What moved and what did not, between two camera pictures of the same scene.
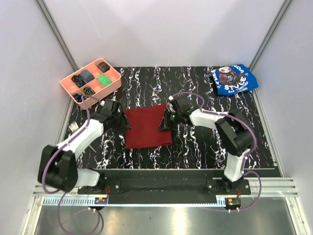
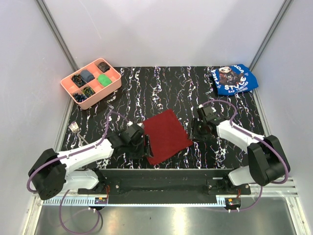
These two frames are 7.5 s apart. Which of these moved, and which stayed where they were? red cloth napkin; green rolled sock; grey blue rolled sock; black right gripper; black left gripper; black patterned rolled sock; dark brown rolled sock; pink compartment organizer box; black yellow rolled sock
Moved: black right gripper; black left gripper; red cloth napkin
Stayed: grey blue rolled sock; dark brown rolled sock; green rolled sock; black yellow rolled sock; black patterned rolled sock; pink compartment organizer box
